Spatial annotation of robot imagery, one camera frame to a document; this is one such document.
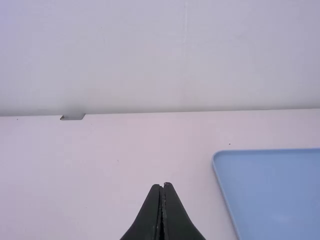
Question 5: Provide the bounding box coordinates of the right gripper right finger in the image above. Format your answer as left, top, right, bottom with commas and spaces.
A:
160, 181, 207, 240

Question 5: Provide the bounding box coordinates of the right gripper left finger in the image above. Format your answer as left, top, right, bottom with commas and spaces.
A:
119, 183, 161, 240

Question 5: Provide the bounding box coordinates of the blue mat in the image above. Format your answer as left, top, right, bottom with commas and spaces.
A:
211, 147, 320, 240

